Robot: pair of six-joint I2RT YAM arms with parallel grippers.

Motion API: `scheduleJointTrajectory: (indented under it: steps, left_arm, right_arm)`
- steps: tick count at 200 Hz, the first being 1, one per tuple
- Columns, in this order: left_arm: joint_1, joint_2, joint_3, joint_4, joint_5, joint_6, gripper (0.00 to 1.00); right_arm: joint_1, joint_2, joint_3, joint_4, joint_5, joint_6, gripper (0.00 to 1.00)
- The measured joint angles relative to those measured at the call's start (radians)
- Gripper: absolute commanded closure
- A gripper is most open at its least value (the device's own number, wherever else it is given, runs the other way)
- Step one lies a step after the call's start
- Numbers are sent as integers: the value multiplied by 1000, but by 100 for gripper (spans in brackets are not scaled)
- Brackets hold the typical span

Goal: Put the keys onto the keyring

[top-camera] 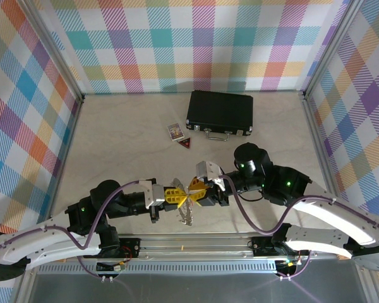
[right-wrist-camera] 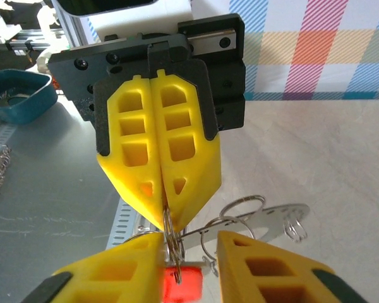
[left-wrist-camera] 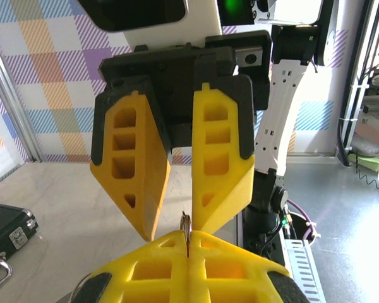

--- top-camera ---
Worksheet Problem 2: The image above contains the small card box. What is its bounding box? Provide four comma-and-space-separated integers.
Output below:
167, 122, 186, 140

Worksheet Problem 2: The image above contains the black carrying case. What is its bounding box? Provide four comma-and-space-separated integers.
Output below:
185, 90, 254, 142

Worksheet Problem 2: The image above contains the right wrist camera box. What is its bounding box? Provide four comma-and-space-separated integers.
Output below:
195, 160, 224, 190

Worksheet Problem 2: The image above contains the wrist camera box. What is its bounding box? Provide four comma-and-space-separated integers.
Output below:
138, 179, 167, 210
195, 160, 224, 190

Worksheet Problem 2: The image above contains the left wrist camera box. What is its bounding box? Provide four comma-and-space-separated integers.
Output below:
138, 179, 167, 210

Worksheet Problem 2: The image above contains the aluminium mounting rail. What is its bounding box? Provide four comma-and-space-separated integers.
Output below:
28, 233, 354, 264

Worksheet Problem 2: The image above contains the aluminium side rail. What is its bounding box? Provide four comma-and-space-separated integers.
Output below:
45, 96, 85, 218
299, 91, 339, 196

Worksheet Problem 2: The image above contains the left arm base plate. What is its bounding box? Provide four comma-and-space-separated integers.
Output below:
115, 236, 142, 259

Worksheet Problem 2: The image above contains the black connector bracket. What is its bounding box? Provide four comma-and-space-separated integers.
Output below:
96, 260, 127, 283
276, 258, 299, 282

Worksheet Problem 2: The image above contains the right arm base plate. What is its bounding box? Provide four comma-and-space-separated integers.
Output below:
251, 235, 291, 257

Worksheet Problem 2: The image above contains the slotted cable duct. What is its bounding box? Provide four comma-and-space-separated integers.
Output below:
37, 263, 279, 275

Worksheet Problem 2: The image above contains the aluminium corner post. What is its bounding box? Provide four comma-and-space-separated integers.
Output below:
301, 0, 366, 100
17, 0, 85, 104

